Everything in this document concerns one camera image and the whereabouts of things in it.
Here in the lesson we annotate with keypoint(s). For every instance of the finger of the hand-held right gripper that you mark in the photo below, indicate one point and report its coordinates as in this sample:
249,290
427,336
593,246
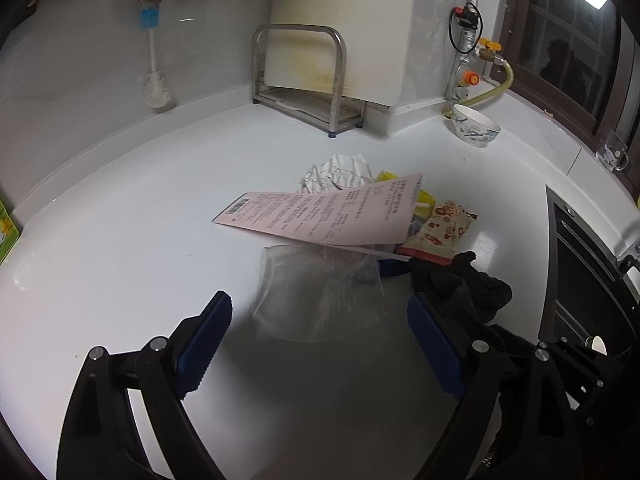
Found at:
600,372

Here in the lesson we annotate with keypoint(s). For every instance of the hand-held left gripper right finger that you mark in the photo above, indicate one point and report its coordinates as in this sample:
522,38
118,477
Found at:
435,345

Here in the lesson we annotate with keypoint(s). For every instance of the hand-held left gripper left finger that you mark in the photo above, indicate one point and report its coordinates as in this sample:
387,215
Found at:
205,345

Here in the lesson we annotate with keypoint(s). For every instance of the clear plastic bag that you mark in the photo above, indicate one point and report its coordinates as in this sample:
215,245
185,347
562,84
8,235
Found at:
310,290

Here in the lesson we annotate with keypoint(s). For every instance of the patterned paper towel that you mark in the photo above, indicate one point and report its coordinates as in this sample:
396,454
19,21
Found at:
340,170

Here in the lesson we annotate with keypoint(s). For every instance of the black cloth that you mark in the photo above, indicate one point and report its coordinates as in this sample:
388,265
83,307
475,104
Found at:
465,290

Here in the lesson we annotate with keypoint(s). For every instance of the black gas stove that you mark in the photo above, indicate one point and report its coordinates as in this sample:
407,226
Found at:
575,270

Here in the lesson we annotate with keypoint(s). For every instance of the beige red snack packet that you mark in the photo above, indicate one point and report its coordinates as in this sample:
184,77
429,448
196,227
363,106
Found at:
442,230

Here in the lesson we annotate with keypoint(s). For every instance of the pink printed receipt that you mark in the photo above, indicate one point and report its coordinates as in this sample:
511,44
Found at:
310,212

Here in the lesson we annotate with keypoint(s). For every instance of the clear glass cup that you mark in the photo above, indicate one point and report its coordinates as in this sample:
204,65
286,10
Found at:
612,152

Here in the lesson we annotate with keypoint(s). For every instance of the floral ceramic bowl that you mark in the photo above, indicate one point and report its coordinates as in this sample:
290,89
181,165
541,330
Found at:
475,127

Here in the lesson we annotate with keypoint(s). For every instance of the green packet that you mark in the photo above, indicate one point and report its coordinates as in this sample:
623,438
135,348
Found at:
6,235

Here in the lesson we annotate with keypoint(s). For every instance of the white bottle brush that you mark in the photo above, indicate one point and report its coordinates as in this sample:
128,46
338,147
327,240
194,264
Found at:
159,91

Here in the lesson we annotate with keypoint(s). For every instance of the orange pipe knob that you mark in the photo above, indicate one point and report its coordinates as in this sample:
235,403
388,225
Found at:
470,78

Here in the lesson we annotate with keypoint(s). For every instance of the stainless steel rack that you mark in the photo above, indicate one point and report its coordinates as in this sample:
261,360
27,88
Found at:
340,85

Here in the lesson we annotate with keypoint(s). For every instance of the white cutting board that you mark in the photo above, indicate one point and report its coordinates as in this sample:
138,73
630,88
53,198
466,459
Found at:
350,10

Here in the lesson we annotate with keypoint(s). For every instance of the dark window frame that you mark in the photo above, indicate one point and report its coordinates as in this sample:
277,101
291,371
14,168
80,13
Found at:
520,35

